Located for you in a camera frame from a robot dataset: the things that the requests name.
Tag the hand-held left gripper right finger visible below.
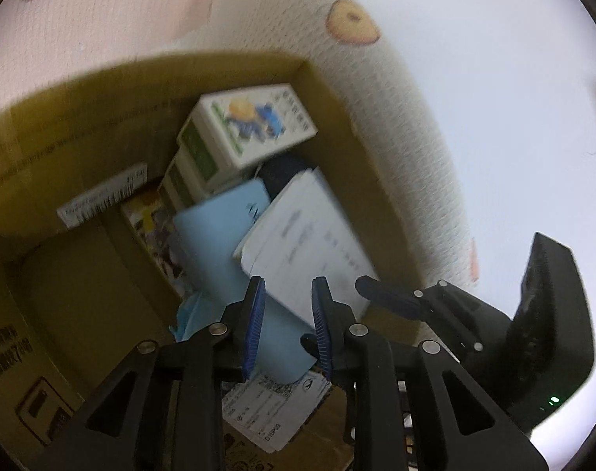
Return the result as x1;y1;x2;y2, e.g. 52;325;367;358
311;276;549;471

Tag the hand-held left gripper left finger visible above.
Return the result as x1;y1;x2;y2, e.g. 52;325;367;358
33;277;268;471

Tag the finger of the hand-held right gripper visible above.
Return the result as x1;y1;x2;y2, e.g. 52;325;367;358
355;276;512;359
300;332;321;360

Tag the brown cardboard box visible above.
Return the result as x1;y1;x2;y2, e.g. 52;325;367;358
0;51;426;471

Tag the light blue plastic packet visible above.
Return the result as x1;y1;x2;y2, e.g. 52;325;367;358
169;289;230;341

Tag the light blue box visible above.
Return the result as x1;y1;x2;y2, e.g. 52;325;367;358
173;179;318;383

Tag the colourful printed booklet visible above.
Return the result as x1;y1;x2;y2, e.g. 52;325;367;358
121;189;186;295

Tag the dark blue object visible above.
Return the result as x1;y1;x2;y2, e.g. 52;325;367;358
259;154;308;202

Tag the white green cartoon box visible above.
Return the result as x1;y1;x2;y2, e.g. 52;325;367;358
177;83;318;182

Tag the pink cartoon bed sheet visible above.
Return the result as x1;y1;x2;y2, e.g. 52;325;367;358
0;0;480;285

